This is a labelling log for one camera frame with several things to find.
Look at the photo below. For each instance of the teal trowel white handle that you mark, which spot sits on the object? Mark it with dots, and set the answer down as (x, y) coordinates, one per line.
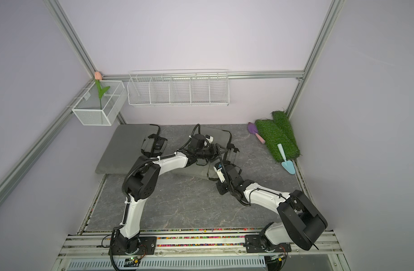
(286, 164)

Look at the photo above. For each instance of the purple trowel pink handle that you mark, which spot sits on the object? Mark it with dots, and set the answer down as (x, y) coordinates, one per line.
(253, 130)

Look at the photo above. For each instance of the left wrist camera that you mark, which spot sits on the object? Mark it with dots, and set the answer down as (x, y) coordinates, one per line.
(209, 138)

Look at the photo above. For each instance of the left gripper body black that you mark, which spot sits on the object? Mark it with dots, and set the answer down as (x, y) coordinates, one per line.
(209, 153)

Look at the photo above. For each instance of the artificial grass roll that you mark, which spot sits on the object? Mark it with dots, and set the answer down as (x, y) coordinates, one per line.
(282, 121)
(273, 135)

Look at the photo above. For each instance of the artificial pink tulip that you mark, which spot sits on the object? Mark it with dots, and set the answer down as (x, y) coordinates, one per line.
(100, 90)

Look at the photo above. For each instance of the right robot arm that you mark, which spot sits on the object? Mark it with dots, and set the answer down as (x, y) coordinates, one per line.
(300, 221)

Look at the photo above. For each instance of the white mesh wall basket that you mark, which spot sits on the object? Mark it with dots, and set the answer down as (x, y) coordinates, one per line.
(87, 108)

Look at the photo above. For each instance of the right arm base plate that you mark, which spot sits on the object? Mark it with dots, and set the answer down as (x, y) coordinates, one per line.
(256, 243)

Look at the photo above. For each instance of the white wire wall rack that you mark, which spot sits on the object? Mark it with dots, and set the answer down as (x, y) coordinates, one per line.
(183, 91)

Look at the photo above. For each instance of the aluminium frame rail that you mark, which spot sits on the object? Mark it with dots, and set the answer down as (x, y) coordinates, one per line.
(232, 75)

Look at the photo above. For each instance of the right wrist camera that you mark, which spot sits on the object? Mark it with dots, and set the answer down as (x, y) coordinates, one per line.
(219, 171)

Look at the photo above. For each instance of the rear artificial grass roll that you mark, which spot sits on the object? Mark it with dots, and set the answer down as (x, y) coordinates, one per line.
(282, 121)

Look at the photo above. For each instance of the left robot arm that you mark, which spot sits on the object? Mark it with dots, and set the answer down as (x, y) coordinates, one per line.
(141, 181)

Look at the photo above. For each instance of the front artificial grass roll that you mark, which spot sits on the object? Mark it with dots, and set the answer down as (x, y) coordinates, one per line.
(273, 135)

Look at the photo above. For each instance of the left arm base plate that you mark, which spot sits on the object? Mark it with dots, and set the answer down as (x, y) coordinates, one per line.
(134, 246)

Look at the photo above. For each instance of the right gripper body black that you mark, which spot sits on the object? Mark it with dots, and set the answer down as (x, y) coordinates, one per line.
(222, 187)

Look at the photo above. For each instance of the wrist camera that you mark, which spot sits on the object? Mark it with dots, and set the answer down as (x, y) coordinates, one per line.
(219, 171)
(209, 138)

